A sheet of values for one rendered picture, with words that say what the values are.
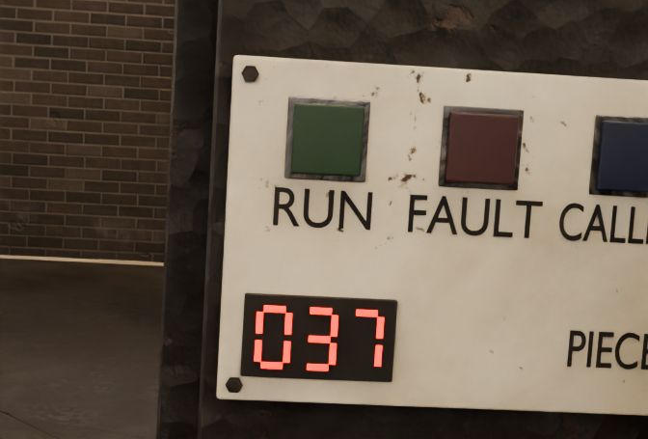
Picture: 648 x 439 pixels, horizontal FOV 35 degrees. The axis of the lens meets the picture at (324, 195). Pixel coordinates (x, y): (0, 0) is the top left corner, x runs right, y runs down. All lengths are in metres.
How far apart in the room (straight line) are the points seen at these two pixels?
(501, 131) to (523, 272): 0.08
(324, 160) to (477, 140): 0.08
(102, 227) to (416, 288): 6.12
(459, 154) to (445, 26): 0.07
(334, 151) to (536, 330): 0.14
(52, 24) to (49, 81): 0.35
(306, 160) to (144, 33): 6.03
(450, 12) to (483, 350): 0.18
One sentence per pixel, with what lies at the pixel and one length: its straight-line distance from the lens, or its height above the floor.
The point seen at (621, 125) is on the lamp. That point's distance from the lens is 0.55.
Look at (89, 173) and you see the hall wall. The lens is 6.60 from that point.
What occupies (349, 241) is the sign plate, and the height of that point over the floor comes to 1.15.
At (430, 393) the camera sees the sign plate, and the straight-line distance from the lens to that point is 0.55.
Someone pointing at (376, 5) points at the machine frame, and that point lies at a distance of 0.55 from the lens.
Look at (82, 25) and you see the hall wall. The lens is 6.59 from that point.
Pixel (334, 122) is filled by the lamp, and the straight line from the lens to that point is 0.52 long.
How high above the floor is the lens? 1.23
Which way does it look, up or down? 6 degrees down
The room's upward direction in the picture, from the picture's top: 3 degrees clockwise
